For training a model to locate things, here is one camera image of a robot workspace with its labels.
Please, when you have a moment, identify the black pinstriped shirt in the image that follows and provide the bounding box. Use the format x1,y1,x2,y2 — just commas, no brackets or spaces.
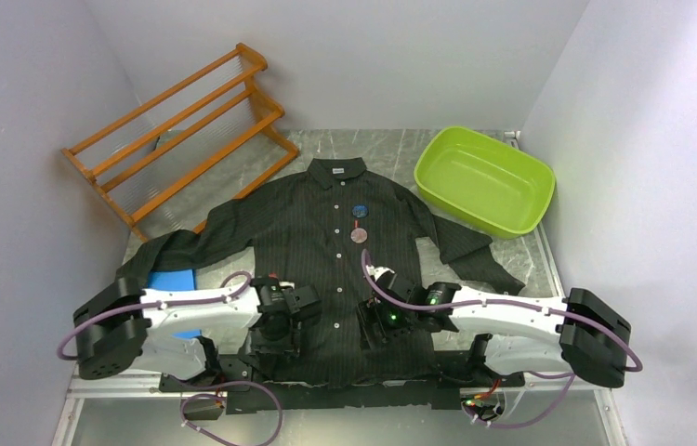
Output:
117,158,523,387

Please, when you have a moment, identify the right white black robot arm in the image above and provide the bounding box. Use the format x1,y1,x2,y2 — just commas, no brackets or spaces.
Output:
357,267,641,388

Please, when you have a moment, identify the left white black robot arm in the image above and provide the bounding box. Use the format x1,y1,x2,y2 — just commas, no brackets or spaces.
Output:
57,271,322,390

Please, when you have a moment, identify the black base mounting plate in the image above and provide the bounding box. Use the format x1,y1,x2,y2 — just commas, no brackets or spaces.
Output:
159,355,493,414

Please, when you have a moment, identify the blue flat mat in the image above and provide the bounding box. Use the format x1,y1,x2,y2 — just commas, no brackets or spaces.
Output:
140,269,203,339

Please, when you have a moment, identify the lime green plastic basin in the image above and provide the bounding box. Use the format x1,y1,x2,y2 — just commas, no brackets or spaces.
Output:
414,126,557,239

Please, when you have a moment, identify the orange wooden shoe rack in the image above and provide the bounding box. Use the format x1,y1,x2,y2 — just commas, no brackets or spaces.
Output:
61,43,299,241

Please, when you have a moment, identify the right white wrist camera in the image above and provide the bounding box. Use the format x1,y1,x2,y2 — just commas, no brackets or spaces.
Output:
364,265,394,282

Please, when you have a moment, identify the aluminium frame rail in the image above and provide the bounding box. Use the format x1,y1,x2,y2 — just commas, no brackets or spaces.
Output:
68,367,612,399

